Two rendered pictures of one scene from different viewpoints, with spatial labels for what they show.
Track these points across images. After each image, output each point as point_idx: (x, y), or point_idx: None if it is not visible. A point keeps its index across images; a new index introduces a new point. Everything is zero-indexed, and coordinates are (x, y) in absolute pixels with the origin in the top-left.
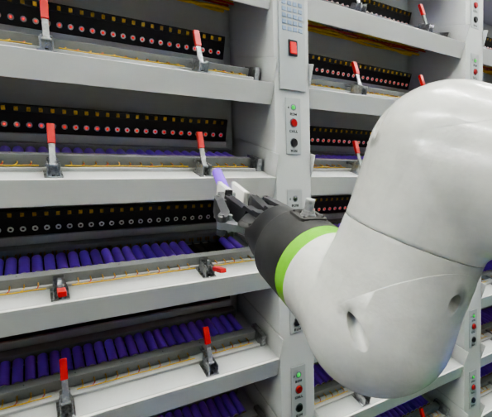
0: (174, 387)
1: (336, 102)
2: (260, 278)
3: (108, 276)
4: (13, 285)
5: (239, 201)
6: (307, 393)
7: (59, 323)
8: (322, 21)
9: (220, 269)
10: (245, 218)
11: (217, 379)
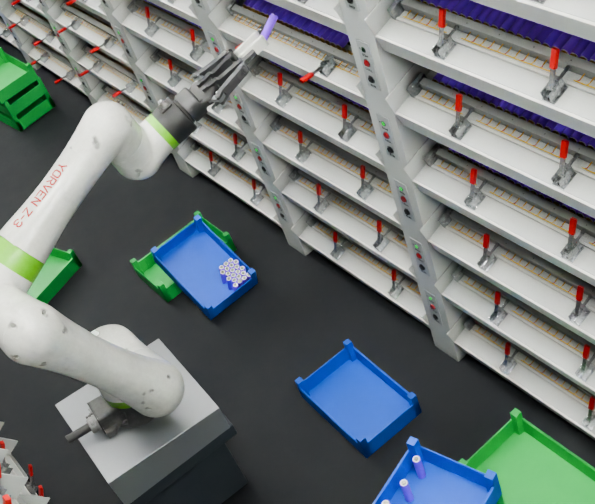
0: (323, 130)
1: None
2: (356, 97)
3: (287, 38)
4: (252, 20)
5: (222, 63)
6: (413, 208)
7: (262, 55)
8: None
9: (299, 79)
10: (196, 82)
11: (343, 144)
